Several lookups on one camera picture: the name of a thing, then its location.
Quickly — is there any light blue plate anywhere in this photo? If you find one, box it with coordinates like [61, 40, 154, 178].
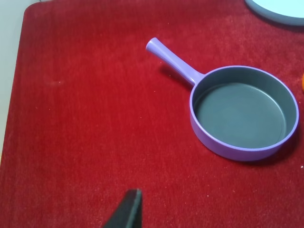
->
[245, 0, 304, 26]

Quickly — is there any red velvet table cloth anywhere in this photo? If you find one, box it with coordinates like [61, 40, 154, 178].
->
[0, 0, 304, 228]

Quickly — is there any orange fruit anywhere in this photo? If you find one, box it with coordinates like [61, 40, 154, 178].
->
[301, 74, 304, 91]

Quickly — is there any purple toy frying pan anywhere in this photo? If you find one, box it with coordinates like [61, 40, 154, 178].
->
[146, 38, 299, 162]

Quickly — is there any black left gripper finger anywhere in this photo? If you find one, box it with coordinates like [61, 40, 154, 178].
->
[103, 189, 143, 228]

